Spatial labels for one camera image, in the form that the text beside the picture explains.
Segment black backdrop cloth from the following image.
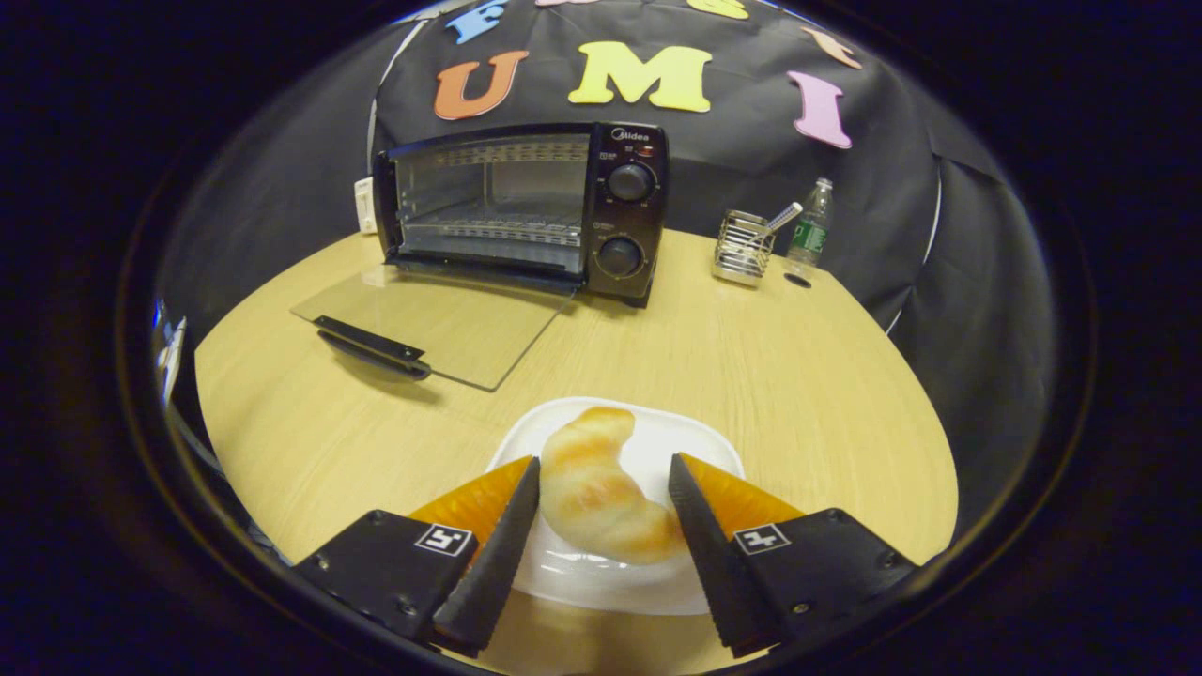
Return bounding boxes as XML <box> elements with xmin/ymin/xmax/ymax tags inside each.
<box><xmin>160</xmin><ymin>0</ymin><xmax>1053</xmax><ymax>527</ymax></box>

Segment clear plastic water bottle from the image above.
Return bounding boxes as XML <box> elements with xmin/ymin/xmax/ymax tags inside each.
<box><xmin>784</xmin><ymin>177</ymin><xmax>835</xmax><ymax>281</ymax></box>

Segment metal utensil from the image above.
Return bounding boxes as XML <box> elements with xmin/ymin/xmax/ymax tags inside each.
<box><xmin>754</xmin><ymin>202</ymin><xmax>805</xmax><ymax>247</ymax></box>

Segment metal wire utensil holder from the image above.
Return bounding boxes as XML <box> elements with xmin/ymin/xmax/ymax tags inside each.
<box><xmin>711</xmin><ymin>208</ymin><xmax>778</xmax><ymax>288</ymax></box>

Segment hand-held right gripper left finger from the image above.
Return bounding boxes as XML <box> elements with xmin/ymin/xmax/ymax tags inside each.
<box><xmin>293</xmin><ymin>456</ymin><xmax>542</xmax><ymax>658</ymax></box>

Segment black electric oven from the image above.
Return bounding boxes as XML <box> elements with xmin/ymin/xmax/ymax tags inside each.
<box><xmin>291</xmin><ymin>122</ymin><xmax>670</xmax><ymax>393</ymax></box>

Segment golden croissant bread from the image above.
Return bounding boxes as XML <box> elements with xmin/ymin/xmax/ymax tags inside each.
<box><xmin>539</xmin><ymin>407</ymin><xmax>687</xmax><ymax>566</ymax></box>

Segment white square plate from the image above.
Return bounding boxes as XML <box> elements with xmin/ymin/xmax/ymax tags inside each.
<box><xmin>485</xmin><ymin>397</ymin><xmax>747</xmax><ymax>617</ymax></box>

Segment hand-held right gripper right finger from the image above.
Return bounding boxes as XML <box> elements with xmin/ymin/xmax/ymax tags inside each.
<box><xmin>668</xmin><ymin>453</ymin><xmax>918</xmax><ymax>658</ymax></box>

